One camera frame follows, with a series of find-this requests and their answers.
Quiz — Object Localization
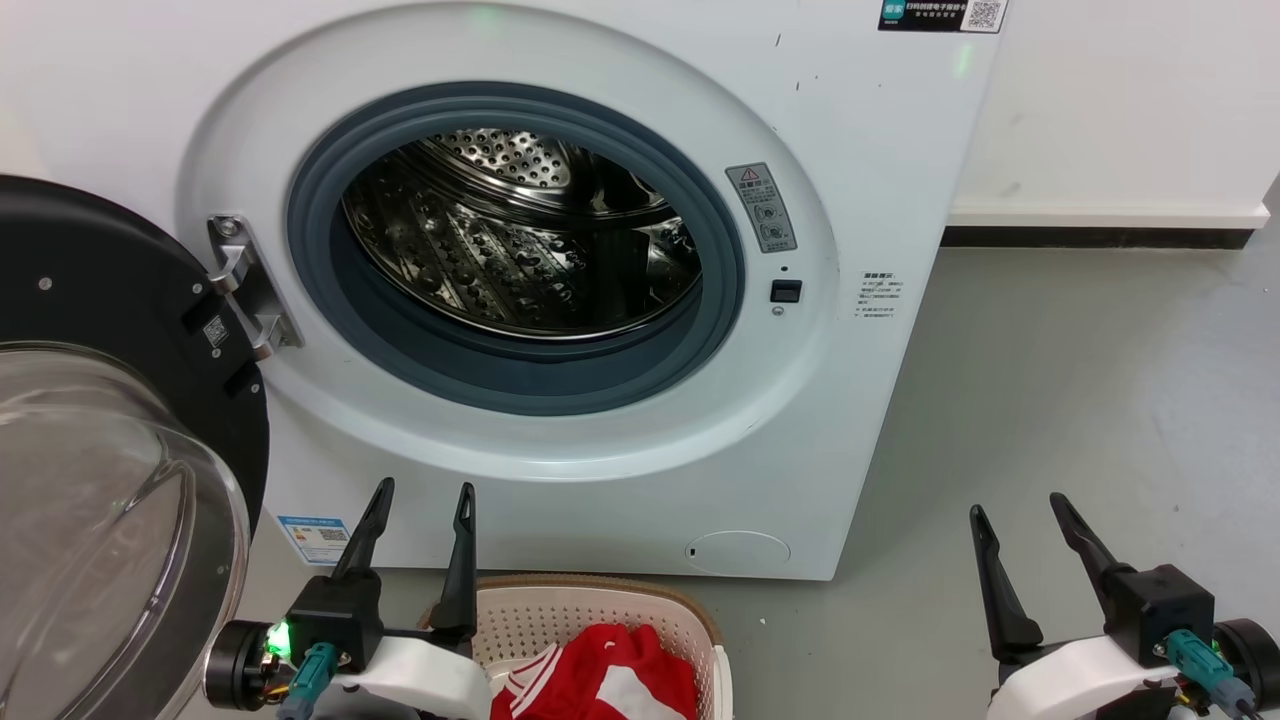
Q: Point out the teal right cable connector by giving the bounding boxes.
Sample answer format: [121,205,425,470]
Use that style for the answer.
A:
[1165,630,1257,717]

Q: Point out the white and black baseboard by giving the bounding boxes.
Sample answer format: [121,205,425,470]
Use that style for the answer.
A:
[942,205,1271,249]

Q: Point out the metal door hinge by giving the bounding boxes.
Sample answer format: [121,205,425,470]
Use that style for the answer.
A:
[207,213,304,362]

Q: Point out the grey rubber door gasket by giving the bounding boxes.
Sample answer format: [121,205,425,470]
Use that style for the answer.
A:
[287,82,746,417]

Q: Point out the teal left cable connector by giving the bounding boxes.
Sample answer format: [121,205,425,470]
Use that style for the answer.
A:
[278,643,341,720]

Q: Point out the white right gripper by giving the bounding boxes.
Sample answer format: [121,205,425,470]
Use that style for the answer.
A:
[969,493,1182,720]

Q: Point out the small printed text label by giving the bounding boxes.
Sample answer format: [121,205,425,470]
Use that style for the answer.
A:
[857,270,905,320]

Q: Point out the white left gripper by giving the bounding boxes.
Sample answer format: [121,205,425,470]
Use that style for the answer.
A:
[335,478,493,720]

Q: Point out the round filter cover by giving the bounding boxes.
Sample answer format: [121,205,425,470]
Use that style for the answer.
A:
[685,530,791,577]

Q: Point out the blue energy label sticker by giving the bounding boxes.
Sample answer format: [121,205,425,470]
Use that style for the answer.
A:
[277,515,352,567]

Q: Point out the grey warning sticker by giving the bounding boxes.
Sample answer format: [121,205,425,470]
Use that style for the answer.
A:
[725,162,798,254]

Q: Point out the teal cable connector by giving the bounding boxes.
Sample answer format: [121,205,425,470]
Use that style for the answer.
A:
[278,643,341,720]
[1165,630,1257,717]

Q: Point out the stainless steel washing machine drum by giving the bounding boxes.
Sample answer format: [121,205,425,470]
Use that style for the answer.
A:
[342,127,703,341]

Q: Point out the red and white garment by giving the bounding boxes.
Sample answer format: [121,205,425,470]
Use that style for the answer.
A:
[490,623,699,720]

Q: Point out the white front-load washing machine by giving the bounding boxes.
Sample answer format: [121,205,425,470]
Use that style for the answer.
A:
[0,0,1011,582]

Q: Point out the cream perforated laundry basket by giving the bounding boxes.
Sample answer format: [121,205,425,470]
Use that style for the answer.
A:
[425,573,733,720]

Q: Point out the black washer door with glass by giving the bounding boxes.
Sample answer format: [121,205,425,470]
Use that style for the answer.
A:
[0,175,271,720]

